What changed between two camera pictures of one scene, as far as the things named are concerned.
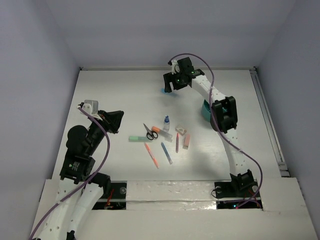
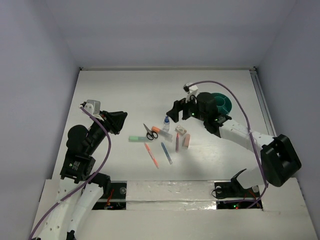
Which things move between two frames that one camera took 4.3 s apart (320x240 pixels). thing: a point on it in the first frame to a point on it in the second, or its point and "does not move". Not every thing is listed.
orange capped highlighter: [165, 135] does not move
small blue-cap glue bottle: [166, 124] does not move
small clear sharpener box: [180, 130] does not move
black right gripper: [168, 78] to [178, 106]
